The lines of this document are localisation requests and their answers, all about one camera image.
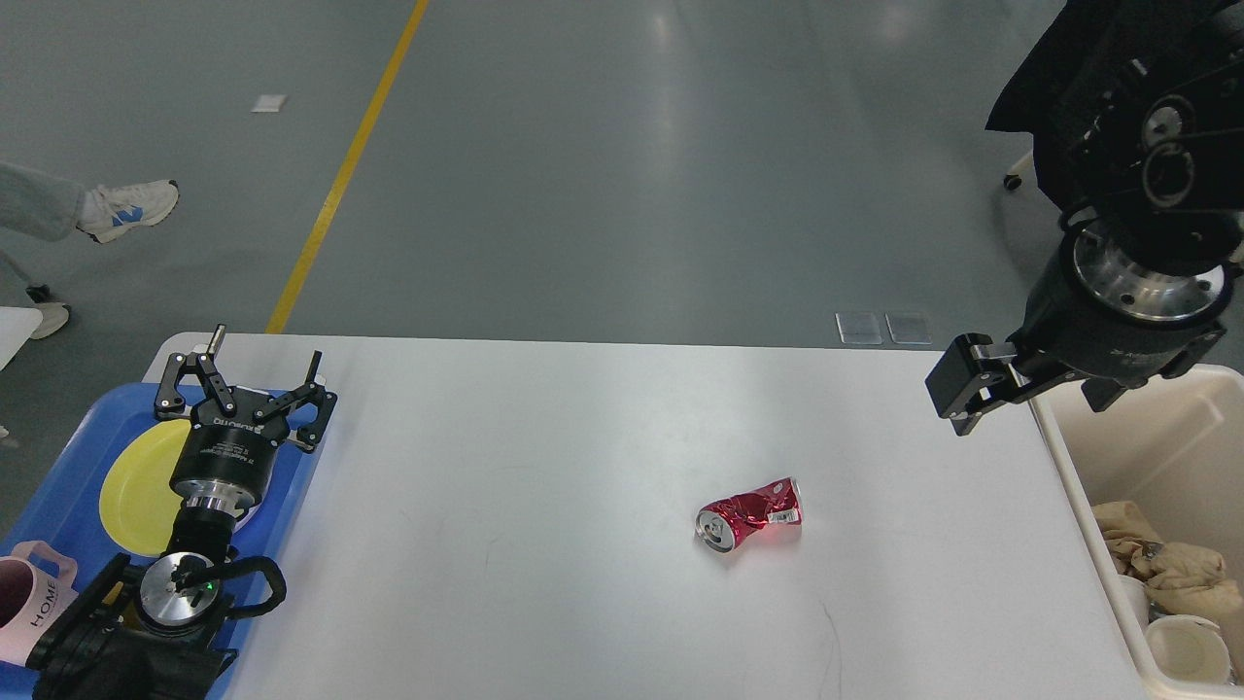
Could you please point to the yellow plastic plate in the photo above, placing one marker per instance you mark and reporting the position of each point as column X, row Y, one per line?
column 136, row 505

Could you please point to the beige plastic bin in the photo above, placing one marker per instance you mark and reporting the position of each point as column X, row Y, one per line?
column 1175, row 449

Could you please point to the crushed red soda can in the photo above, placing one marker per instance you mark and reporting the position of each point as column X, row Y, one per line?
column 725, row 524

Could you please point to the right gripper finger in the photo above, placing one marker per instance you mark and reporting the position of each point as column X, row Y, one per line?
column 1101, row 393
column 976, row 375

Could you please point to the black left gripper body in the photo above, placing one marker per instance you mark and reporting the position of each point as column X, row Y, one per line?
column 224, row 458

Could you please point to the white table corner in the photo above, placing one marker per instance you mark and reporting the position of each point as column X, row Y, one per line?
column 17, row 325

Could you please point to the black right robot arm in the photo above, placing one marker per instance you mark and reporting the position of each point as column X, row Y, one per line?
column 1134, row 109

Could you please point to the brown paper wad in foil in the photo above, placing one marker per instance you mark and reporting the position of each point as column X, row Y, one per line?
column 1131, row 541

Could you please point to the white paper cup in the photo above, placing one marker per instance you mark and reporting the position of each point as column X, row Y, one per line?
column 1136, row 599
column 1189, row 648

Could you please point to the pink ribbed mug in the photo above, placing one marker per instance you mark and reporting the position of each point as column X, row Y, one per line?
column 37, row 586

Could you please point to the black office chair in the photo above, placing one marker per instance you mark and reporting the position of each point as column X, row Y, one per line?
column 1028, row 101

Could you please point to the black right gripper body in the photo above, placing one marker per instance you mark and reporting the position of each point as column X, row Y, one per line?
column 1103, row 314

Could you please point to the white blue sneaker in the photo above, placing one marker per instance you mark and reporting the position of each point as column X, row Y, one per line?
column 107, row 213

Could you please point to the brown paper ball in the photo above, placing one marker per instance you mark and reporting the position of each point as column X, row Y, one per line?
column 1192, row 579

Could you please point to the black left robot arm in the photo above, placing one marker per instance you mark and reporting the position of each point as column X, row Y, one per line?
column 162, row 626

